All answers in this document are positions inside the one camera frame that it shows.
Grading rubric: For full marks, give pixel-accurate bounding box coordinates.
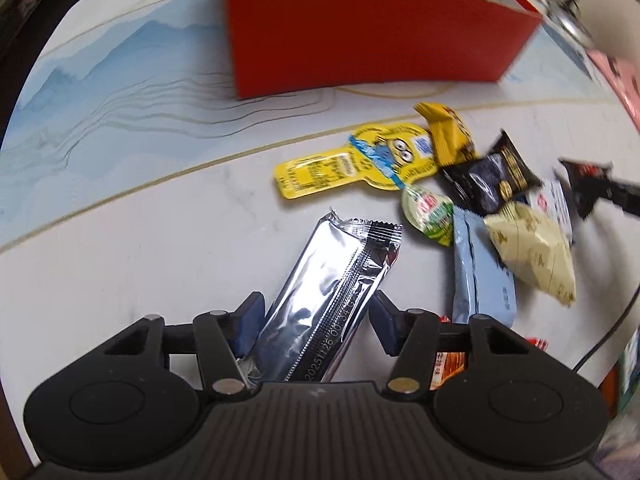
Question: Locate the red cardboard box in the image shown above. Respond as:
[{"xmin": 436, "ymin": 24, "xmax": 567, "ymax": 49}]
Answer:
[{"xmin": 224, "ymin": 0, "xmax": 542, "ymax": 99}]

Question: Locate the black sesame snack packet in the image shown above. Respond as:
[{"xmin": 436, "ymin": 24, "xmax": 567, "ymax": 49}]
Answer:
[{"xmin": 440, "ymin": 130, "xmax": 542, "ymax": 217}]

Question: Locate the yellow minion snack packet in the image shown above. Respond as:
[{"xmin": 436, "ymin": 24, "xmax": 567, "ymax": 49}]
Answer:
[{"xmin": 273, "ymin": 122, "xmax": 438, "ymax": 200}]

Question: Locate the white blue milk candy packet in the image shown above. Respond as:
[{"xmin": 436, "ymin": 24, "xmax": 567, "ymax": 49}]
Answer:
[{"xmin": 525, "ymin": 179, "xmax": 574, "ymax": 244}]

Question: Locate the red chip bag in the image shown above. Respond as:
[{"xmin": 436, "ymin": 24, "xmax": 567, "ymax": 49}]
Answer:
[{"xmin": 430, "ymin": 315, "xmax": 549, "ymax": 391}]

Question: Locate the cream yellow snack packet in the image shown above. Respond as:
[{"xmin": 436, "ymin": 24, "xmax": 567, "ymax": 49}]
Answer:
[{"xmin": 484, "ymin": 202, "xmax": 577, "ymax": 307}]

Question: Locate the yellow sesame snack packet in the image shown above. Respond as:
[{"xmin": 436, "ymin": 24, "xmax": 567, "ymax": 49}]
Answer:
[{"xmin": 414, "ymin": 102, "xmax": 478, "ymax": 167}]

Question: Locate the silver desk lamp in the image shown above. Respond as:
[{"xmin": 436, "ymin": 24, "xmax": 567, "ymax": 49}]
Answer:
[{"xmin": 539, "ymin": 0, "xmax": 640, "ymax": 51}]

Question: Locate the pink plastic bag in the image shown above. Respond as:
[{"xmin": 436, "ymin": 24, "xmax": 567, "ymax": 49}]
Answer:
[{"xmin": 587, "ymin": 49, "xmax": 640, "ymax": 130}]

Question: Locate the dark brown chocolate bar packet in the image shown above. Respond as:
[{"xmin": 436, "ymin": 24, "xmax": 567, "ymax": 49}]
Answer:
[{"xmin": 240, "ymin": 211, "xmax": 402, "ymax": 388}]

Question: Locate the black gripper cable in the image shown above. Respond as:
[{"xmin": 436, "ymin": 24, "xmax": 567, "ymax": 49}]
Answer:
[{"xmin": 572, "ymin": 284, "xmax": 640, "ymax": 373}]

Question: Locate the blue mountain table runner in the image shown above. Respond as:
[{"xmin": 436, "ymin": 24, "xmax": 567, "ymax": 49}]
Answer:
[{"xmin": 1, "ymin": 0, "xmax": 605, "ymax": 244}]

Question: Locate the light blue snack packet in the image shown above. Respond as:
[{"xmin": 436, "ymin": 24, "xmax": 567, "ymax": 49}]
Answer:
[{"xmin": 452, "ymin": 206, "xmax": 518, "ymax": 327}]

